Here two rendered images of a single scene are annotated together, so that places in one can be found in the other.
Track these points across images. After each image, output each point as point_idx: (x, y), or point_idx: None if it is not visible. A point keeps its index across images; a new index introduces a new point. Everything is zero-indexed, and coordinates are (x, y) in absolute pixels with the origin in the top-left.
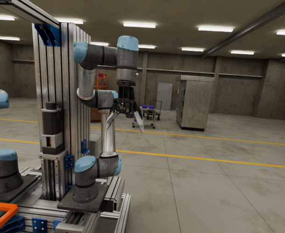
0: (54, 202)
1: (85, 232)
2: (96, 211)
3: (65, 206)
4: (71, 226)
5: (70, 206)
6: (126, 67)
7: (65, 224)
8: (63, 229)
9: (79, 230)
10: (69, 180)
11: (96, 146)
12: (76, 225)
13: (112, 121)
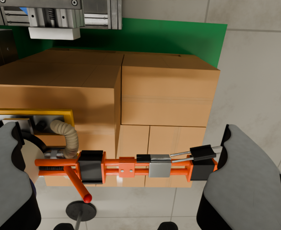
0: None
1: (76, 23)
2: (80, 9)
3: (14, 4)
4: (53, 33)
5: (25, 4)
6: None
7: (41, 31)
8: (44, 39)
9: (69, 39)
10: None
11: None
12: (58, 29)
13: (25, 166)
